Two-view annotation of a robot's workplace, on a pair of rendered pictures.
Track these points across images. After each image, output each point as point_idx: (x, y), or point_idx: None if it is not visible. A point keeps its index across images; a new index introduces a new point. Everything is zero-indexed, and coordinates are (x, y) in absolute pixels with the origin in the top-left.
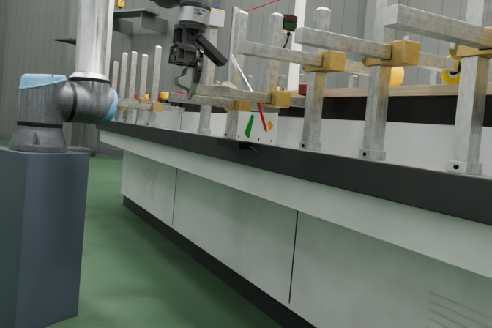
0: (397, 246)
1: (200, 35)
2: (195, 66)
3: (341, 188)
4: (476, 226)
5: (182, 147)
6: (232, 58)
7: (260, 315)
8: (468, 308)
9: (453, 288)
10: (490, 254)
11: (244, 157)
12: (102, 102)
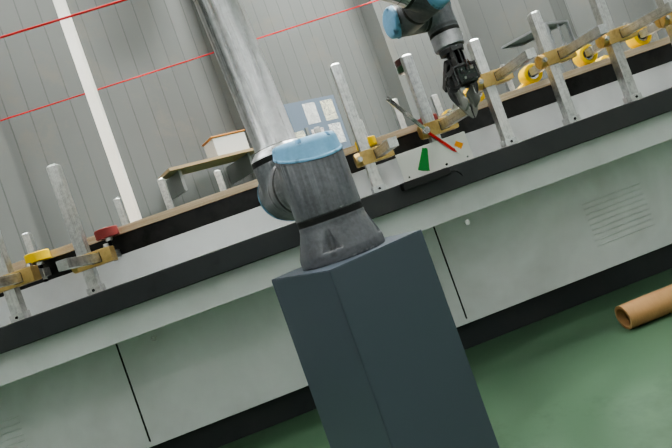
0: (548, 194)
1: None
2: (473, 84)
3: (572, 146)
4: (651, 121)
5: (280, 249)
6: (390, 100)
7: None
8: (607, 194)
9: (593, 191)
10: (663, 129)
11: (438, 187)
12: None
